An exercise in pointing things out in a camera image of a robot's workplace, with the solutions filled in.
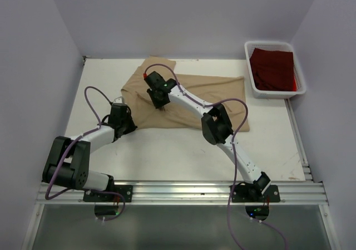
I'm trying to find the beige t shirt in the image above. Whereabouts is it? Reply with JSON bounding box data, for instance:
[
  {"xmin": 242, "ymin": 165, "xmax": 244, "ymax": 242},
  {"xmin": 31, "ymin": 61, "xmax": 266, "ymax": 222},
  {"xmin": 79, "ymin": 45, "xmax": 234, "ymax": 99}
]
[{"xmin": 121, "ymin": 57, "xmax": 245, "ymax": 129}]

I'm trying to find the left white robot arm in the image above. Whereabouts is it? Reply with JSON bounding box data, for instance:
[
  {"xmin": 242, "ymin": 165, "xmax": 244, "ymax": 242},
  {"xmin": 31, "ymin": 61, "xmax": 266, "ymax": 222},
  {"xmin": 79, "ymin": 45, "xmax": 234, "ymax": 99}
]
[{"xmin": 42, "ymin": 103, "xmax": 137, "ymax": 202}]

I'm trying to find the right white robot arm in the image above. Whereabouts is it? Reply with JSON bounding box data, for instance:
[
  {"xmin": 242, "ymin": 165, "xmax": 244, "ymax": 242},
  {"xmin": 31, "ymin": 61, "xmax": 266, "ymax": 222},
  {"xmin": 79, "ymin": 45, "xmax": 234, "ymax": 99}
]
[{"xmin": 144, "ymin": 71, "xmax": 271, "ymax": 202}]

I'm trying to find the red t shirt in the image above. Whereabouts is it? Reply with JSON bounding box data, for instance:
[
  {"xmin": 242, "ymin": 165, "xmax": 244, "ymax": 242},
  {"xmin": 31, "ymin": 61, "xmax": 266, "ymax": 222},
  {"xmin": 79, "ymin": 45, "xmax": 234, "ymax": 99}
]
[{"xmin": 249, "ymin": 48, "xmax": 296, "ymax": 92}]

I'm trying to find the white plastic basket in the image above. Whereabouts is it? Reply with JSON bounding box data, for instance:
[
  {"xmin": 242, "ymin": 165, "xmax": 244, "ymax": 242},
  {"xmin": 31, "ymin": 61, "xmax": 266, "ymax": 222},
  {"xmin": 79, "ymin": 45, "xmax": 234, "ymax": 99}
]
[{"xmin": 244, "ymin": 41, "xmax": 306, "ymax": 99}]

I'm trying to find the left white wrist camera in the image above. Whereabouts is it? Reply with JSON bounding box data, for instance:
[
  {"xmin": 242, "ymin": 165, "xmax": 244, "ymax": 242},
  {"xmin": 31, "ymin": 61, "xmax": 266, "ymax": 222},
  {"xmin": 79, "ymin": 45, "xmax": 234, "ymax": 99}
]
[{"xmin": 112, "ymin": 96, "xmax": 125, "ymax": 104}]

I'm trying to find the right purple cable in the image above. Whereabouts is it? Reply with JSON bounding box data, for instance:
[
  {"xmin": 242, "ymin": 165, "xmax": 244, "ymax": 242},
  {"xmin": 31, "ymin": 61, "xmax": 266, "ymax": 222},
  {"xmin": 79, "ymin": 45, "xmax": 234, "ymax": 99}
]
[{"xmin": 144, "ymin": 63, "xmax": 289, "ymax": 250}]

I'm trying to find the purple cable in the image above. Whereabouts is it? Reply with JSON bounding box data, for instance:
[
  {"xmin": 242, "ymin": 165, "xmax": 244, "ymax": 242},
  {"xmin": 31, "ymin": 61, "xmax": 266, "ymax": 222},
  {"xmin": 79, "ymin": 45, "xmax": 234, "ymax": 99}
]
[
  {"xmin": 144, "ymin": 63, "xmax": 289, "ymax": 250},
  {"xmin": 44, "ymin": 86, "xmax": 113, "ymax": 200}
]

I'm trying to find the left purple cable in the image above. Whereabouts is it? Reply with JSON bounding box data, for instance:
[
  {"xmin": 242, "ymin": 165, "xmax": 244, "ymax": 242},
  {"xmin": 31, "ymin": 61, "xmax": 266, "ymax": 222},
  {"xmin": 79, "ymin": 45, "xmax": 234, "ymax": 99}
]
[{"xmin": 44, "ymin": 86, "xmax": 113, "ymax": 200}]

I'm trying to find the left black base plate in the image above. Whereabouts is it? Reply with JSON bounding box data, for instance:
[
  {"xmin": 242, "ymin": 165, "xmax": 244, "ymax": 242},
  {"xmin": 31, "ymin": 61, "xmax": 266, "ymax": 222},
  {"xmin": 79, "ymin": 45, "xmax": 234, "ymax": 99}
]
[{"xmin": 83, "ymin": 185, "xmax": 133, "ymax": 203}]

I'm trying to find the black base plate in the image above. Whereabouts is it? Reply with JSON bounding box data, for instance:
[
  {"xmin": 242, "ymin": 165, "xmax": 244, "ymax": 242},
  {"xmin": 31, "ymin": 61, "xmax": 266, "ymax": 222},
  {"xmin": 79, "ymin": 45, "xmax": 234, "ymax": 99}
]
[
  {"xmin": 83, "ymin": 185, "xmax": 133, "ymax": 203},
  {"xmin": 232, "ymin": 185, "xmax": 281, "ymax": 203}
]

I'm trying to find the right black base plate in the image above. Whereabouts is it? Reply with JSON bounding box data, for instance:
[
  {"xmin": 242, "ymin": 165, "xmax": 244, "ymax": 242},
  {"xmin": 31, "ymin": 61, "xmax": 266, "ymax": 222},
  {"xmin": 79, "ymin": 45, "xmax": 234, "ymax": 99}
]
[{"xmin": 232, "ymin": 185, "xmax": 281, "ymax": 203}]

